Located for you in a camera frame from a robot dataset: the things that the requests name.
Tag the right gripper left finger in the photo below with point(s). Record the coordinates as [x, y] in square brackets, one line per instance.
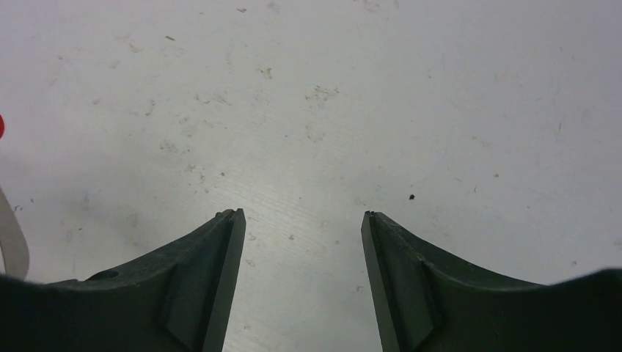
[175, 298]

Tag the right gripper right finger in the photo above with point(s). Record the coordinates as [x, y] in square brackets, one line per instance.
[427, 299]

